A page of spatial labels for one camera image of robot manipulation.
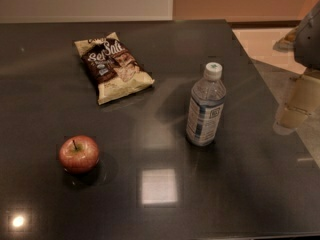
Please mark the red apple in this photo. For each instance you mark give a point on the red apple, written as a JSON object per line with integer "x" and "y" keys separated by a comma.
{"x": 79, "y": 154}

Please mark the clear plastic water bottle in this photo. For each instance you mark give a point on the clear plastic water bottle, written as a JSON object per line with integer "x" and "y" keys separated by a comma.
{"x": 206, "y": 106}

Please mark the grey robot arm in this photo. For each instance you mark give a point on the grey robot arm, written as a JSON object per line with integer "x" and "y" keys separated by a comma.
{"x": 306, "y": 45}

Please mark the brown chip bag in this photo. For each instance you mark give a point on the brown chip bag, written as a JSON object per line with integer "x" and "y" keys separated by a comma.
{"x": 113, "y": 67}

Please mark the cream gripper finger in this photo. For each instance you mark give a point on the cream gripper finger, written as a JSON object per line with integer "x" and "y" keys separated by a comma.
{"x": 301, "y": 99}

